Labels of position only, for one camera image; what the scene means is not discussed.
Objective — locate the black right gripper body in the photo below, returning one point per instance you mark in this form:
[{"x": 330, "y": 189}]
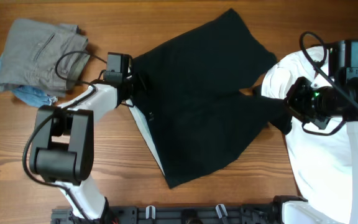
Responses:
[{"x": 313, "y": 104}]

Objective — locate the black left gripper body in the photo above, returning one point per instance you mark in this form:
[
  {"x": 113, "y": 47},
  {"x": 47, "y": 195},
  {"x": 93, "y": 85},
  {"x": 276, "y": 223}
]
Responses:
[{"x": 135, "y": 83}]

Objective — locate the folded grey trousers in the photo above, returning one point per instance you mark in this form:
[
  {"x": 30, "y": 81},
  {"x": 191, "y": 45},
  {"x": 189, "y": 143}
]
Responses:
[{"x": 31, "y": 51}]

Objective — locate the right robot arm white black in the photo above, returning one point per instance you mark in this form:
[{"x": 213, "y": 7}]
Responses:
[{"x": 319, "y": 87}]

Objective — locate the folded blue jeans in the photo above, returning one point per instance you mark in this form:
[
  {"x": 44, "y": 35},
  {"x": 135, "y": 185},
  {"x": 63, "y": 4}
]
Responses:
[{"x": 32, "y": 96}]

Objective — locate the white t-shirt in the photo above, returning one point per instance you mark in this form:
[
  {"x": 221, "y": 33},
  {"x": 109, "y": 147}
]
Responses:
[{"x": 325, "y": 167}]

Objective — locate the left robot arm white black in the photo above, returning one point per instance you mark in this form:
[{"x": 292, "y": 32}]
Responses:
[{"x": 60, "y": 151}]

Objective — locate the black shorts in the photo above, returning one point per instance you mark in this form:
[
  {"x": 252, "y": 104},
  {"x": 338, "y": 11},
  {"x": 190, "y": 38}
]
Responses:
[{"x": 191, "y": 94}]

